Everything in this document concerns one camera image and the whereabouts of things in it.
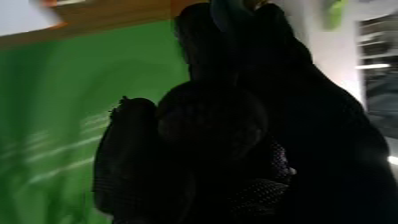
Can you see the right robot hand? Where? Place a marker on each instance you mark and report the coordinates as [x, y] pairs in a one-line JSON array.
[[267, 140]]

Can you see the white sheet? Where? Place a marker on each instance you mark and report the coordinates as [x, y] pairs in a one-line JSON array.
[[24, 15]]

